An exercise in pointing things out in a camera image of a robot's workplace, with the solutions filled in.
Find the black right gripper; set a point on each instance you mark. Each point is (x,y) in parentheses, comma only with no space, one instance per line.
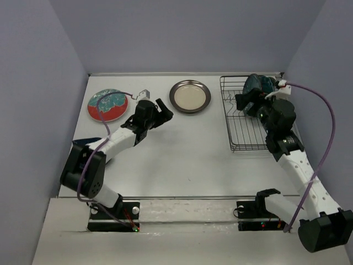
(244,99)

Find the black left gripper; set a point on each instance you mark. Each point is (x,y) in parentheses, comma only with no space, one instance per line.
(162,117)

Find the dark blue round plate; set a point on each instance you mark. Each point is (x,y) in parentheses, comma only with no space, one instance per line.
(252,82)

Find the brown rimmed cream plate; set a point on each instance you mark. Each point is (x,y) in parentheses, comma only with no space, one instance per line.
(190,96)

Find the red teal floral plate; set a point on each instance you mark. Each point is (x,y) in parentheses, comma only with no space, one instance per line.
(111,107)

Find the dark blue square plate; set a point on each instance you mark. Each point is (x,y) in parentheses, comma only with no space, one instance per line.
(85,141)

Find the teal scalloped embossed plate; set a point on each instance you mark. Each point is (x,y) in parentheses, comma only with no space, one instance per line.
(267,84)

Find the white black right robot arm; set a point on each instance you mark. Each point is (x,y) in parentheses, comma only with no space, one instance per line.
(319,220)

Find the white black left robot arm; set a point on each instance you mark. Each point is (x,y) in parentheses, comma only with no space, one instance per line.
(85,167)

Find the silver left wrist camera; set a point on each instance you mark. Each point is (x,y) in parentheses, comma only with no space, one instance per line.
(143,95)

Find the black wire dish rack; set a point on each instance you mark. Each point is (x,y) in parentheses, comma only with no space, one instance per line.
(246,133)

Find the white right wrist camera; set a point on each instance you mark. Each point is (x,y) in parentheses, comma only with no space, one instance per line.
(283,91)

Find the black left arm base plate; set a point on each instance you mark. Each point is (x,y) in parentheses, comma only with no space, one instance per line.
(127,219)

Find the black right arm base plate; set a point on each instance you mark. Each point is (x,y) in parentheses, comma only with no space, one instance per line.
(252,217)

